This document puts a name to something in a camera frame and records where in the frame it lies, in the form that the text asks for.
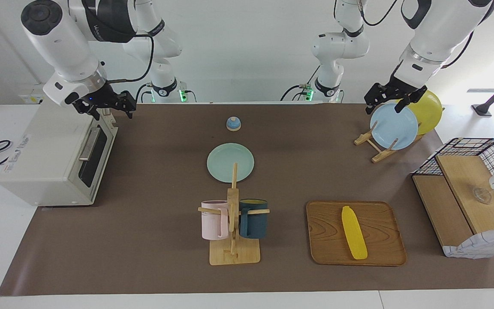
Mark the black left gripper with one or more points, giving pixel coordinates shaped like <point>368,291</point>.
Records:
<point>395,90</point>

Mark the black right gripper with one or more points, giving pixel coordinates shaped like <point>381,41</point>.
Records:
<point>97,98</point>

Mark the white toaster oven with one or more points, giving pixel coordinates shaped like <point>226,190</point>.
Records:
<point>45,141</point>

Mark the mint green plate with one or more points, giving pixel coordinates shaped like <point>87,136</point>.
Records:
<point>221,163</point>

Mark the yellow corn cob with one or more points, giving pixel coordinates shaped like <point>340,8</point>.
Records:
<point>354,231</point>

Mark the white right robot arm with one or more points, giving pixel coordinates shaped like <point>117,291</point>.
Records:
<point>58,43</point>

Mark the light blue plate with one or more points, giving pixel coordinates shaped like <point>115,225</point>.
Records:
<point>395,128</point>

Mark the yellow plate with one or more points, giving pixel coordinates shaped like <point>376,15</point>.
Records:
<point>429,113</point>

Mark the wooden plate rack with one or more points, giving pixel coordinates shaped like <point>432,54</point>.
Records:
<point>382,155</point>

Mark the white socket box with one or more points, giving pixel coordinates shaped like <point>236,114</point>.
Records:
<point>30,98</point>

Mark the small blue call bell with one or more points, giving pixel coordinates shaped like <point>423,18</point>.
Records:
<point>233,124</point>

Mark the brown table mat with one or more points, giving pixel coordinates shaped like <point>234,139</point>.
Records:
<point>144,236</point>

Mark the small clear glass dish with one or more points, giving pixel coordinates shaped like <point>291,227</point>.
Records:
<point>482,195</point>

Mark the wooden serving tray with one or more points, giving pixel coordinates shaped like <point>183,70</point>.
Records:
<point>328,240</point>

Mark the pink mug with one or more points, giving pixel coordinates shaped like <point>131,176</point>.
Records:
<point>210,221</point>

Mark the white checked cloth liner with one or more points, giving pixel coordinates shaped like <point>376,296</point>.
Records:
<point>478,246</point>

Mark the dark blue mug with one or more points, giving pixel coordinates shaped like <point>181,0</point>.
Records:
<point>255,223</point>

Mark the wooden mug rack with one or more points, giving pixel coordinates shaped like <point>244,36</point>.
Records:
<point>234,253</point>

